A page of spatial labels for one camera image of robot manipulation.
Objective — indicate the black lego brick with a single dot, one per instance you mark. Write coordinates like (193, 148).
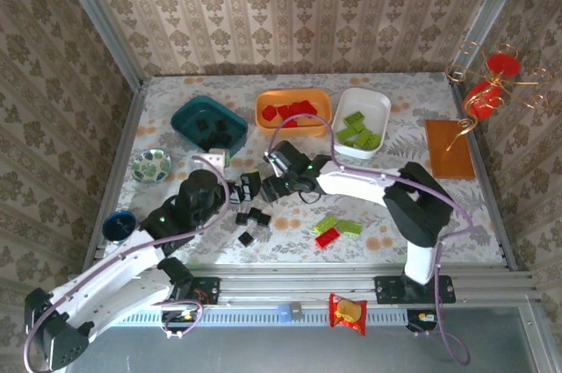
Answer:
(242, 218)
(224, 139)
(254, 213)
(203, 124)
(207, 141)
(221, 126)
(264, 220)
(246, 238)

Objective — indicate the red lego brick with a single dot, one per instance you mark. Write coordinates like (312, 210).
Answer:
(283, 111)
(327, 237)
(268, 113)
(308, 108)
(290, 123)
(295, 109)

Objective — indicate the small green lego brick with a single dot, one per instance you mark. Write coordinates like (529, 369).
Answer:
(365, 128)

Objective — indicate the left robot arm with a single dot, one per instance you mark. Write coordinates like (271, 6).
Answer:
(57, 342)

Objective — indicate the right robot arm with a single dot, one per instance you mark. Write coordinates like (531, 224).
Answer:
(417, 210)

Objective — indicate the orange plastic container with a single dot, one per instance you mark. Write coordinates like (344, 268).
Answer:
(263, 127)

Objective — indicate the leaf pattern small bowl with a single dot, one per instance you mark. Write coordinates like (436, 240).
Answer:
(151, 167)

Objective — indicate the teal plastic container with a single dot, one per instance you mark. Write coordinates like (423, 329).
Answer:
(189, 127)

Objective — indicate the blue round dish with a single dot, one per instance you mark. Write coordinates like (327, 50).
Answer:
(119, 226)

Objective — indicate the white plastic container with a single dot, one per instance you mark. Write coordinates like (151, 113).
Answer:
(373, 105)

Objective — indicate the grey plastic clip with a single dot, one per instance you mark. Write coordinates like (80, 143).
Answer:
(297, 310)

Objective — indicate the blue plastic clip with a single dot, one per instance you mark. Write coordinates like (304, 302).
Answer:
(284, 313)

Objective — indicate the black connector with yellow plug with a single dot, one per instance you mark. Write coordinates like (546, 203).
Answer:
(175, 318)
(415, 318)

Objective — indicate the red snack bag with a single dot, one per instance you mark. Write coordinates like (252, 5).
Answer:
(349, 313)

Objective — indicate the orange rectangular board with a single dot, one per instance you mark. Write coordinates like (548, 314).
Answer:
(448, 149)

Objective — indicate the grey metal panel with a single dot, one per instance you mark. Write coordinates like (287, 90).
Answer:
(285, 351)

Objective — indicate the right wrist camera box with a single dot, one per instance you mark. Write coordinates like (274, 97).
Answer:
(287, 155)

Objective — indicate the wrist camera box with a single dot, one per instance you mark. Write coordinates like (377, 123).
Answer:
(287, 155)
(215, 158)

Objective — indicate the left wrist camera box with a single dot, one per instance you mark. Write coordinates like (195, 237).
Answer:
(215, 158)

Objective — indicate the aluminium front rail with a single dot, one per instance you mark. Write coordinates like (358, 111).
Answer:
(285, 283)

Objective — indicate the aluminium side rail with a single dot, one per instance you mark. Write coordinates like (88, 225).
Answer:
(122, 149)
(483, 171)

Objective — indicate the aluminium frame post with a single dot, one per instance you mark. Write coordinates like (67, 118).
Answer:
(492, 11)
(99, 17)

